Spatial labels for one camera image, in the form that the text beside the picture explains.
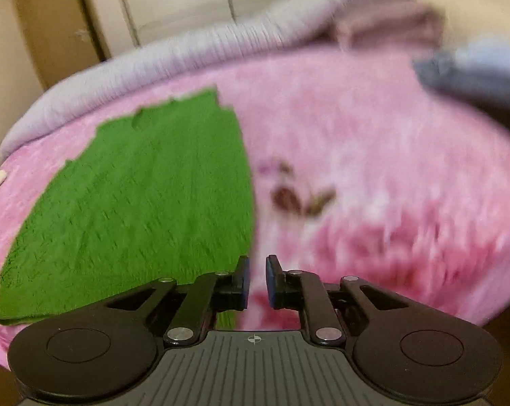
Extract lavender striped duvet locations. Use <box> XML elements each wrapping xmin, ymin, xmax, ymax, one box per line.
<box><xmin>0</xmin><ymin>0</ymin><xmax>392</xmax><ymax>161</ymax></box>

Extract mauve folded cloth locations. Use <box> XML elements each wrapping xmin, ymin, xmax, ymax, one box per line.
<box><xmin>330</xmin><ymin>0</ymin><xmax>445</xmax><ymax>49</ymax></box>

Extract brown wooden door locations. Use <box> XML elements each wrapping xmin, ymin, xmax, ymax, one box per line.
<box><xmin>14</xmin><ymin>0</ymin><xmax>106</xmax><ymax>89</ymax></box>

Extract green knitted sweater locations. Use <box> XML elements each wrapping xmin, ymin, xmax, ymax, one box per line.
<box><xmin>0</xmin><ymin>88</ymin><xmax>255</xmax><ymax>325</ymax></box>

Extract grey blue garment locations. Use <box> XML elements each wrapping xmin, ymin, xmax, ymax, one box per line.
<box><xmin>413</xmin><ymin>38</ymin><xmax>510</xmax><ymax>110</ymax></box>

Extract pink floral fleece blanket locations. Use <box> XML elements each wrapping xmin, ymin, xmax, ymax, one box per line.
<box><xmin>0</xmin><ymin>46</ymin><xmax>510</xmax><ymax>365</ymax></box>

